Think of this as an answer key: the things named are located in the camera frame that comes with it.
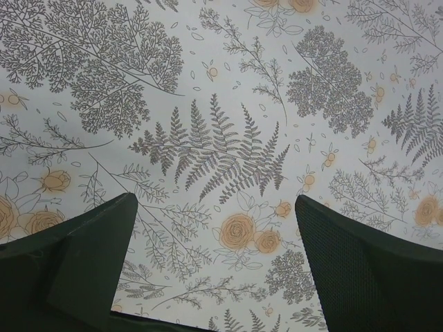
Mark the floral patterned tablecloth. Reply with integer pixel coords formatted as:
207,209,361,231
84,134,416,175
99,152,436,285
1,1,442,331

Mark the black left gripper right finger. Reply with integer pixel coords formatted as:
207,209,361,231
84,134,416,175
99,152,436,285
295,195,442,331

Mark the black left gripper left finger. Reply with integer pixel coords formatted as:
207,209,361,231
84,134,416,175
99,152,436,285
0,192,140,332

